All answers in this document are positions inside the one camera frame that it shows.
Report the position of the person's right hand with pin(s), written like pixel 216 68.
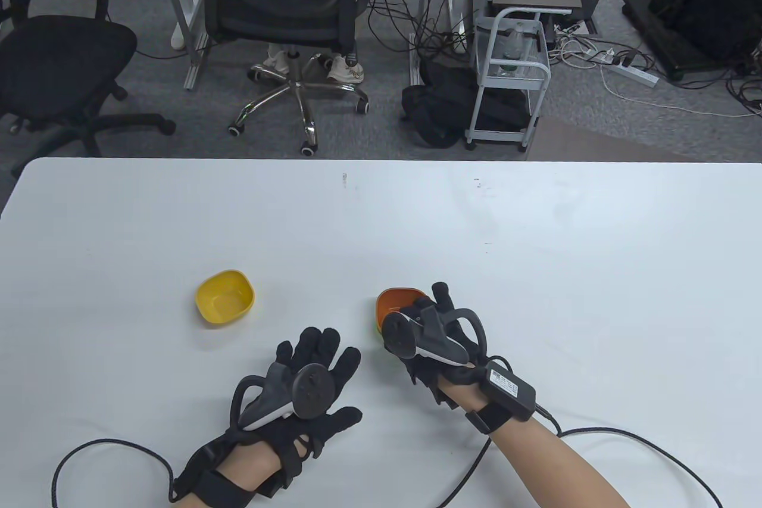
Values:
pixel 442 293

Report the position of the person's left hand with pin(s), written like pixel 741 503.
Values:
pixel 348 362

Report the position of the orange small dish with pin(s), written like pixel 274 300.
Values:
pixel 396 298

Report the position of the yellow small dish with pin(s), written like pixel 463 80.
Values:
pixel 225 298

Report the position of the person's right forearm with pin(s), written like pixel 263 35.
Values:
pixel 553 466

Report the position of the person's left forearm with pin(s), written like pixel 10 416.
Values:
pixel 250 466

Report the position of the grey hand controller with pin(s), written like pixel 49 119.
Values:
pixel 312 392
pixel 396 335

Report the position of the black backpack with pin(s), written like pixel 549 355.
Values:
pixel 440 115

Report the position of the white rolling cart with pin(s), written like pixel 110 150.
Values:
pixel 539 85

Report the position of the clear plastic bottle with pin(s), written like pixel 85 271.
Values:
pixel 511 49

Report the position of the white power strip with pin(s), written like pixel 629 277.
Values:
pixel 631 75

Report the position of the black mesh chrome-base chair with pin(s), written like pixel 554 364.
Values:
pixel 280 2

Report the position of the black monitor stand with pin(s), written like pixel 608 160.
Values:
pixel 702 2

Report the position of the black armrest office chair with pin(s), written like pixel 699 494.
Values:
pixel 59 64

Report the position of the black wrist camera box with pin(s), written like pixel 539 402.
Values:
pixel 506 389

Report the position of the aluminium frame leg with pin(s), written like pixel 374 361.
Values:
pixel 195 64

